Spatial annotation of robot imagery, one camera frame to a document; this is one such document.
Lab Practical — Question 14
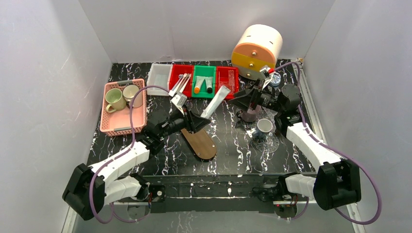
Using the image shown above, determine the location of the green ceramic mug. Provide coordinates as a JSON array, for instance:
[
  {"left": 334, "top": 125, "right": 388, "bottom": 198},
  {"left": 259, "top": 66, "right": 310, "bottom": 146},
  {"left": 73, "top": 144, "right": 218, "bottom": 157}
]
[{"left": 105, "top": 88, "right": 126, "bottom": 113}]

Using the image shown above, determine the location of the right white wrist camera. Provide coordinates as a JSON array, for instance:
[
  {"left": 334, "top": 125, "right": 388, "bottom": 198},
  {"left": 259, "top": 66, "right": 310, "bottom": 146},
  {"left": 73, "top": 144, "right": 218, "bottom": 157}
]
[{"left": 259, "top": 65, "right": 275, "bottom": 90}]

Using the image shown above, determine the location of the red holder bin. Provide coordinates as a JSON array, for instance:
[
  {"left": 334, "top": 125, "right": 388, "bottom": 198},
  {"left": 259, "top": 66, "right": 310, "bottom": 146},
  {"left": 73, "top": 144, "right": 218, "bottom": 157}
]
[{"left": 215, "top": 66, "right": 240, "bottom": 100}]

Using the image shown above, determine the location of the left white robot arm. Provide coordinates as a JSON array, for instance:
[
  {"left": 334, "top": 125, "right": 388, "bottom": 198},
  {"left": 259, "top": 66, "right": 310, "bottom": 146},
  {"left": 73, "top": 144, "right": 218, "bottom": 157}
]
[{"left": 62, "top": 109, "right": 211, "bottom": 224}]

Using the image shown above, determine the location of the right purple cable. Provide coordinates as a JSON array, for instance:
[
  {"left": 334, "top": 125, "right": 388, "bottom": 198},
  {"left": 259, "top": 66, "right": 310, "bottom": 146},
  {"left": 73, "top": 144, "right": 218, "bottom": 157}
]
[{"left": 274, "top": 61, "right": 383, "bottom": 225}]

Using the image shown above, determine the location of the clear oval acrylic tray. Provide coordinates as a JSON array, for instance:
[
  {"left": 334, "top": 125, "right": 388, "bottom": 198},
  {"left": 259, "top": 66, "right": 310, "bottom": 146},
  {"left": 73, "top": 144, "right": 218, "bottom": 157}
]
[{"left": 251, "top": 129, "right": 280, "bottom": 153}]

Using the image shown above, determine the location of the white blue-handled mug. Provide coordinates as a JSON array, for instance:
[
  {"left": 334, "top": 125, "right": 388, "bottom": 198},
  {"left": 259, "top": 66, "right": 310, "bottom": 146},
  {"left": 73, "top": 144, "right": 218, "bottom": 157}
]
[{"left": 252, "top": 119, "right": 273, "bottom": 139}]

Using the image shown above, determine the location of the red toothbrush bin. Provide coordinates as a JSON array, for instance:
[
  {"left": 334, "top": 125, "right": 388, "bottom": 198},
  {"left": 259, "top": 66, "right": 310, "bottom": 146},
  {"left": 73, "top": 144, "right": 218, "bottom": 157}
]
[{"left": 168, "top": 64, "right": 195, "bottom": 97}]

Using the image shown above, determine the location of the round drawer cabinet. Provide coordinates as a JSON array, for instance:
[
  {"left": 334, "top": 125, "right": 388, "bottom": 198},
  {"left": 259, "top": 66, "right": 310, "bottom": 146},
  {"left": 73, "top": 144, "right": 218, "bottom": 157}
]
[{"left": 231, "top": 24, "right": 283, "bottom": 80}]

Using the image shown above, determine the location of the orange cap toothpaste tube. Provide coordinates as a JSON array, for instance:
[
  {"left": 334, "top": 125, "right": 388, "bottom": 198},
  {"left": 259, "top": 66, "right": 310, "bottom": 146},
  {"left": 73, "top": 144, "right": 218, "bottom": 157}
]
[{"left": 193, "top": 77, "right": 204, "bottom": 94}]

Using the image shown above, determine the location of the blue white small jar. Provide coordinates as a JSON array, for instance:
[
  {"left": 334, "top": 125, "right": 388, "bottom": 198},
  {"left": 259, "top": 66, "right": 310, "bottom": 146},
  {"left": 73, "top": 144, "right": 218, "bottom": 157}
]
[{"left": 269, "top": 73, "right": 282, "bottom": 88}]

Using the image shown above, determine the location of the brown oval wooden tray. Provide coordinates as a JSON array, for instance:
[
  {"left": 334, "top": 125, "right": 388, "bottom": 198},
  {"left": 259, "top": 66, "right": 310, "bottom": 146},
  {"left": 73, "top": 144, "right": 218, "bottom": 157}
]
[{"left": 181, "top": 129, "right": 217, "bottom": 160}]

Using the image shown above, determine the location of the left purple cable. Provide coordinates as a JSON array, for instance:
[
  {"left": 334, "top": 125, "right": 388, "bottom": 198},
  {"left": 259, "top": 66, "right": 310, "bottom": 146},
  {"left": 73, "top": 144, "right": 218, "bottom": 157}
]
[{"left": 89, "top": 85, "right": 171, "bottom": 224}]

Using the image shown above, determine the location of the pink plastic basket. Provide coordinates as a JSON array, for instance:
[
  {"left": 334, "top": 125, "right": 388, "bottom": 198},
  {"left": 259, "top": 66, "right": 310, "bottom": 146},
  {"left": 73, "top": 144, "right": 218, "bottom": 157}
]
[{"left": 100, "top": 79, "right": 147, "bottom": 136}]

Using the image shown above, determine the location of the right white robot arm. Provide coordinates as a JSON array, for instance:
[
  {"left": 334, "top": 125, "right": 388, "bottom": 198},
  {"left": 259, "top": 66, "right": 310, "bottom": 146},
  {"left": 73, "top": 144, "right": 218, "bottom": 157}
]
[{"left": 229, "top": 82, "right": 361, "bottom": 210}]

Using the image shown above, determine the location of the aluminium side rail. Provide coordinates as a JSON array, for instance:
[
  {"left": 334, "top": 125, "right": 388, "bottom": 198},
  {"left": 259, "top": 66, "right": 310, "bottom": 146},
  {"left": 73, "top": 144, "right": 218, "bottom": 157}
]
[{"left": 293, "top": 59, "right": 366, "bottom": 233}]

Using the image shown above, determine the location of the white plastic bin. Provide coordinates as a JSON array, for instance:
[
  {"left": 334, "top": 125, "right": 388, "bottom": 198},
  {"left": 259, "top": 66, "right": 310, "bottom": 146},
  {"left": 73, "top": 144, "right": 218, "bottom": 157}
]
[{"left": 146, "top": 63, "right": 172, "bottom": 96}]

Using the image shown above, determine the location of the black cap toothpaste tube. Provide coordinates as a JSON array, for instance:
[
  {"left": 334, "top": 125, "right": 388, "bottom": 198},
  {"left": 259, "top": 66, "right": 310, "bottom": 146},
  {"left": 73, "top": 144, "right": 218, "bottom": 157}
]
[{"left": 205, "top": 77, "right": 214, "bottom": 94}]

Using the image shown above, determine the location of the white toothbrush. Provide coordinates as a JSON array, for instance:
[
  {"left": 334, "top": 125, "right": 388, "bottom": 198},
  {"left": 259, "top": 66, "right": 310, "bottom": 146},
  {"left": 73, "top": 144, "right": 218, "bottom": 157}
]
[
  {"left": 172, "top": 73, "right": 191, "bottom": 94},
  {"left": 169, "top": 73, "right": 187, "bottom": 97}
]

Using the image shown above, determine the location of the cream ceramic mug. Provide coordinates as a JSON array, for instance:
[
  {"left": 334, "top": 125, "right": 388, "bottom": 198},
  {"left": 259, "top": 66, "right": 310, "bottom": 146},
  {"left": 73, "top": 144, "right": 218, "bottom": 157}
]
[{"left": 122, "top": 84, "right": 144, "bottom": 108}]

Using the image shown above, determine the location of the black front base bar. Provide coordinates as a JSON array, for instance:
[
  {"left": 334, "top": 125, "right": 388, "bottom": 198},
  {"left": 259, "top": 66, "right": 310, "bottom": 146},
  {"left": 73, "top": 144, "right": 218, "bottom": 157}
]
[{"left": 106, "top": 173, "right": 309, "bottom": 215}]

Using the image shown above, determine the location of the green toothpaste bin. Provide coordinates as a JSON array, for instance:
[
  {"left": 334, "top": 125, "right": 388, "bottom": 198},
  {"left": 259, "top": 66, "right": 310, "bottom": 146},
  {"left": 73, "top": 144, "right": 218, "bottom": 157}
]
[{"left": 191, "top": 65, "right": 217, "bottom": 99}]

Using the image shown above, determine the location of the purple ceramic mug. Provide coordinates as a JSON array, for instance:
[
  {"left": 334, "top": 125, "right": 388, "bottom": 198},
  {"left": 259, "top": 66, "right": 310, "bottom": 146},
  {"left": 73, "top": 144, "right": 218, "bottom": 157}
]
[{"left": 236, "top": 106, "right": 261, "bottom": 123}]

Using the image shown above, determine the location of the purple cable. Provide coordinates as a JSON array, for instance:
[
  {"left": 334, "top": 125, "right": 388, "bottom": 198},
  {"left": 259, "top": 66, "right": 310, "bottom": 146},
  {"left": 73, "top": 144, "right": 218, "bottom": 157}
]
[
  {"left": 89, "top": 85, "right": 171, "bottom": 224},
  {"left": 274, "top": 61, "right": 383, "bottom": 225}
]

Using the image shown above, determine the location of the clear acrylic holder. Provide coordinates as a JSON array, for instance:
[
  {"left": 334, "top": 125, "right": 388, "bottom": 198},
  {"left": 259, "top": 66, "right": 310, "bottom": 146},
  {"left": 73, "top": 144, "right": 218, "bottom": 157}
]
[{"left": 220, "top": 70, "right": 235, "bottom": 91}]

